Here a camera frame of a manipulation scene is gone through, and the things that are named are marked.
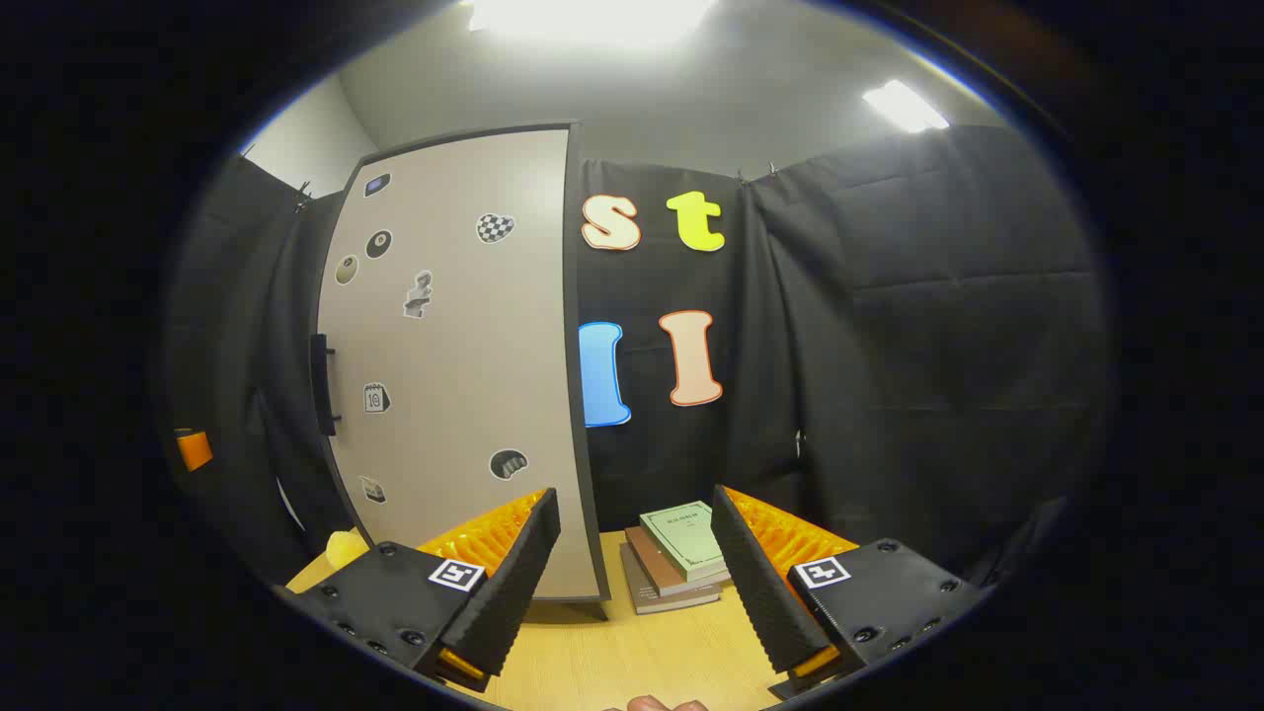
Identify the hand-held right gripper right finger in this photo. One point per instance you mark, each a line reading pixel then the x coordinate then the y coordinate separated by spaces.
pixel 760 592

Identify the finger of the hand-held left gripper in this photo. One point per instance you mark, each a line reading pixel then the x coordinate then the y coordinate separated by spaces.
pixel 195 451

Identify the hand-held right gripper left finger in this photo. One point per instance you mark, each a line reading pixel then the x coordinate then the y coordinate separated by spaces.
pixel 513 583

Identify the green book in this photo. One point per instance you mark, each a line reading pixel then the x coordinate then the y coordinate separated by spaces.
pixel 686 538

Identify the grey book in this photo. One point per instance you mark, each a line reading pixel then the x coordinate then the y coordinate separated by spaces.
pixel 652 602

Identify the brown book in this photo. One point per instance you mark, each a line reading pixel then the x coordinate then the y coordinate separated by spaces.
pixel 647 563

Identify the yellow foam ball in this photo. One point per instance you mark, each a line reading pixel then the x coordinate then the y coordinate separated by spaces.
pixel 346 550

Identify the black backdrop cloth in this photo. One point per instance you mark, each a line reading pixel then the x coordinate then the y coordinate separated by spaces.
pixel 889 346

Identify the small ceiling light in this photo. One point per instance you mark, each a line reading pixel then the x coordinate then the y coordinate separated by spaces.
pixel 904 107

